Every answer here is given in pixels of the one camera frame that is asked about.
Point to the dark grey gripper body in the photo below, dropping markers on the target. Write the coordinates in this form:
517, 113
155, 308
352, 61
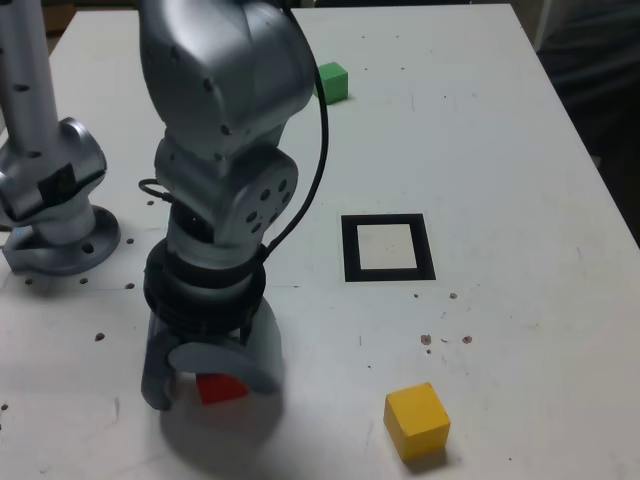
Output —
210, 341

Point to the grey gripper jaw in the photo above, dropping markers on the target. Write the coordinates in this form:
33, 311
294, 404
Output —
155, 380
260, 360

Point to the red cube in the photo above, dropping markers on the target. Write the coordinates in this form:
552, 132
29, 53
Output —
220, 391

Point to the yellow cube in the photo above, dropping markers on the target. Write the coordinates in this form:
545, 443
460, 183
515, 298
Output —
415, 420

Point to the green cube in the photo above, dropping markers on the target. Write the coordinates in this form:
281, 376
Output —
336, 82

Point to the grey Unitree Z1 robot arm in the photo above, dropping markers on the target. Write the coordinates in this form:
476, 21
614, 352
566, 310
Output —
225, 75

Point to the black tape square outline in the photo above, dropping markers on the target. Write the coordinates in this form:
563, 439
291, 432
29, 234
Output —
350, 250

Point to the brown cardboard box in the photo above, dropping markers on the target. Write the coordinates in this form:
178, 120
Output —
57, 20

